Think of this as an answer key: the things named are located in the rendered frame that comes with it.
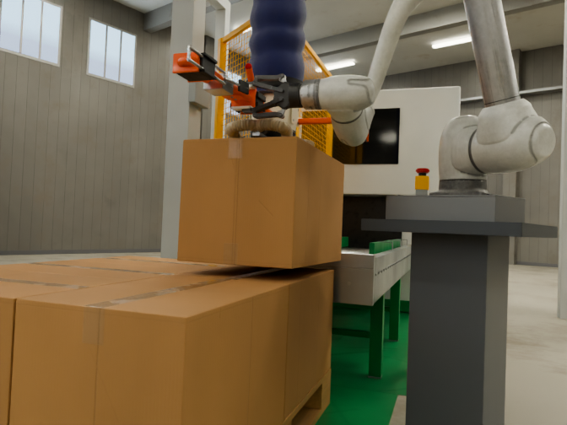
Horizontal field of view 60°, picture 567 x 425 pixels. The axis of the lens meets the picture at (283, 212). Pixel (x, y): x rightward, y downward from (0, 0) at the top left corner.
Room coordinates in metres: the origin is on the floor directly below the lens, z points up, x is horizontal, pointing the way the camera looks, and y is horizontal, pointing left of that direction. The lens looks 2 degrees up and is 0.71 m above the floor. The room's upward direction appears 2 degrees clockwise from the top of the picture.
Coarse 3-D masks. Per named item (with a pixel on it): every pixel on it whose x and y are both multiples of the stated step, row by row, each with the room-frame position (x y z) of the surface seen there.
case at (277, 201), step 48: (192, 144) 1.59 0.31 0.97; (240, 144) 1.53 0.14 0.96; (288, 144) 1.47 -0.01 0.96; (192, 192) 1.59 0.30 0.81; (240, 192) 1.53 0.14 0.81; (288, 192) 1.47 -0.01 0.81; (336, 192) 1.91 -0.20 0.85; (192, 240) 1.58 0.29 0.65; (240, 240) 1.52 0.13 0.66; (288, 240) 1.47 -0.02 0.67; (336, 240) 1.94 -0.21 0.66
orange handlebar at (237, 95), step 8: (184, 56) 1.21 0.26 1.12; (192, 56) 1.21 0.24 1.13; (184, 64) 1.21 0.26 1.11; (192, 64) 1.21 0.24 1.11; (216, 72) 1.31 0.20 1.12; (216, 80) 1.33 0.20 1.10; (224, 96) 1.47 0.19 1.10; (232, 96) 1.47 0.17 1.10; (240, 96) 1.47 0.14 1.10; (248, 96) 1.51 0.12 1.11; (264, 112) 1.67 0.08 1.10; (304, 120) 1.82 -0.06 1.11; (312, 120) 1.81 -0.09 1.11; (320, 120) 1.80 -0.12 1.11; (328, 120) 1.79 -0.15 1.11
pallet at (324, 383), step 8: (328, 376) 1.97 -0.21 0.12; (320, 384) 1.84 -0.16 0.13; (328, 384) 1.98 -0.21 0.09; (312, 392) 1.74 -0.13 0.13; (320, 392) 1.88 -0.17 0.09; (328, 392) 1.98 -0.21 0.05; (304, 400) 1.64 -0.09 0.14; (312, 400) 1.89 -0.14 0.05; (320, 400) 1.88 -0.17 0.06; (328, 400) 1.99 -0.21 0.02; (296, 408) 1.56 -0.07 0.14; (304, 408) 1.88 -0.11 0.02; (312, 408) 1.89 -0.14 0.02; (320, 408) 1.88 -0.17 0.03; (288, 416) 1.49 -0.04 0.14; (296, 416) 1.81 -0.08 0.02; (304, 416) 1.81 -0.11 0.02; (312, 416) 1.81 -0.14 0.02; (320, 416) 1.86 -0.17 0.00; (280, 424) 1.42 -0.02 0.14; (288, 424) 1.48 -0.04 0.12; (296, 424) 1.73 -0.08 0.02; (304, 424) 1.73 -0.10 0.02; (312, 424) 1.76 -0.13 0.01
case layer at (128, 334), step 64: (128, 256) 2.26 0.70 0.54; (0, 320) 1.02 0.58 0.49; (64, 320) 0.97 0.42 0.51; (128, 320) 0.92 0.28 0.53; (192, 320) 0.90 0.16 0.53; (256, 320) 1.21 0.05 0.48; (320, 320) 1.82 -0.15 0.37; (0, 384) 1.02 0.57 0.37; (64, 384) 0.96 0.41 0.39; (128, 384) 0.92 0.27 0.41; (192, 384) 0.91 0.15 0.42; (256, 384) 1.23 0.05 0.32
